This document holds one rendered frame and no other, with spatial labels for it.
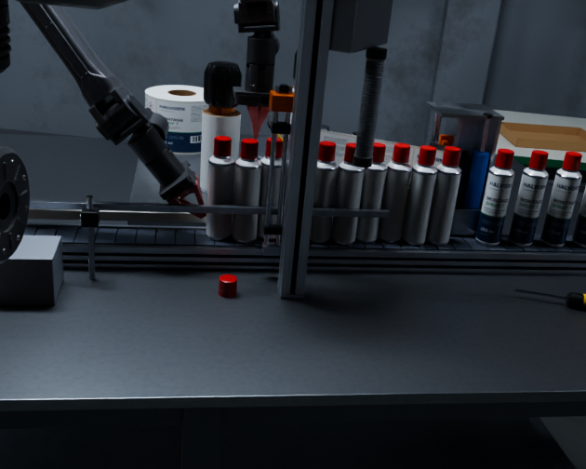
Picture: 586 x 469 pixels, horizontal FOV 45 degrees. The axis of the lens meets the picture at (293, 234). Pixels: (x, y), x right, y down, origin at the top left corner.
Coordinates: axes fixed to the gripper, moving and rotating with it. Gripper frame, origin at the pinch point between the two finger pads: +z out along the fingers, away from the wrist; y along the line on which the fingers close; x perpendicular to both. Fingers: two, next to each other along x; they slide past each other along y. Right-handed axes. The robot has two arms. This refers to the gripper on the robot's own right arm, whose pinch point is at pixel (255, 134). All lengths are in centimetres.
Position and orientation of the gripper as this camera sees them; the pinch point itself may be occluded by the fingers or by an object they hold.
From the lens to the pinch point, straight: 148.9
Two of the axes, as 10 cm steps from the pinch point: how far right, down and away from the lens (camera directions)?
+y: -9.9, -0.3, -1.5
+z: -0.9, 9.3, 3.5
